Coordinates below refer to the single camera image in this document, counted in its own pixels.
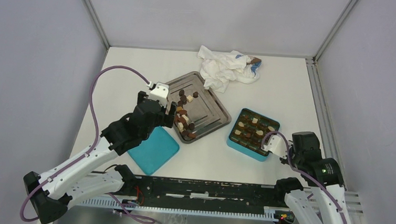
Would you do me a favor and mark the teal chocolate box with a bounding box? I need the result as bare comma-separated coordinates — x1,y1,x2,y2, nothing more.
226,108,280,162

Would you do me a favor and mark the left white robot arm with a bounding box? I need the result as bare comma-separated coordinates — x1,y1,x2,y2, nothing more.
19,91,178,224

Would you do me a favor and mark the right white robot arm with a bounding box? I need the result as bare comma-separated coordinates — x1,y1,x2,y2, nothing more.
266,131,352,224

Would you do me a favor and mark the dark oval chocolate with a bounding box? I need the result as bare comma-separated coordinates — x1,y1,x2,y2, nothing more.
179,89,185,97

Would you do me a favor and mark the white square chocolate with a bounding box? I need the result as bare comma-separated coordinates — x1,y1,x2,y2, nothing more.
186,96,194,103

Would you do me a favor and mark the teal box lid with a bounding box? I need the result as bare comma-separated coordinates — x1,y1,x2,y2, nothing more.
128,127,180,176

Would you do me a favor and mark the steel tray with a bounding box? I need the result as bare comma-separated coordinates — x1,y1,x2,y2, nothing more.
167,72,231,144

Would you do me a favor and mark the white crumpled cloth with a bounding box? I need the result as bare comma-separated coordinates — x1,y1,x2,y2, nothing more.
197,45,262,93

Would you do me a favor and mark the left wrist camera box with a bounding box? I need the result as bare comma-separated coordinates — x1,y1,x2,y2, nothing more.
148,82,169,108

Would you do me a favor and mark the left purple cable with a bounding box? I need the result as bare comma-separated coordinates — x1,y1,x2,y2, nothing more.
19,59,168,224

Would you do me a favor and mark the purple cable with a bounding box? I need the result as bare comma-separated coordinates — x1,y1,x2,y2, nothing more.
19,59,168,224
255,130,364,224

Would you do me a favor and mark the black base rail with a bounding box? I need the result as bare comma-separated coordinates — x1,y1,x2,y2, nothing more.
100,172,298,218

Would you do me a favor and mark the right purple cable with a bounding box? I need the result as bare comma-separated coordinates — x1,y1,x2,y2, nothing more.
255,130,364,224

